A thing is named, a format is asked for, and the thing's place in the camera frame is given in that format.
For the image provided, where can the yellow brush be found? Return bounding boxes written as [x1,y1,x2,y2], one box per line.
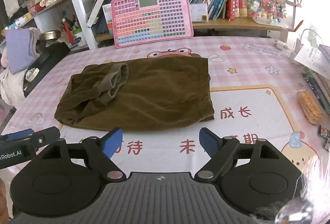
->
[297,91,323,125]

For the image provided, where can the white card box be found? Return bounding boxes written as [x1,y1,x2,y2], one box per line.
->
[190,3,209,22]

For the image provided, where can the lavender folded cloth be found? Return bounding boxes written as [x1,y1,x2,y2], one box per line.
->
[5,27,41,74]

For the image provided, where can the pink learning tablet toy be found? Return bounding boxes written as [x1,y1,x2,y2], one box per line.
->
[111,0,193,49]

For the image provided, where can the colourful figurine ornament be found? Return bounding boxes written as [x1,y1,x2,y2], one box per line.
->
[249,0,289,28]

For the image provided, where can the metal bowl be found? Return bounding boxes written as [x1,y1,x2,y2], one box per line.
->
[39,30,61,42]

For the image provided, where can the brown velvet garment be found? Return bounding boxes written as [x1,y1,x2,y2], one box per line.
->
[54,56,214,132]

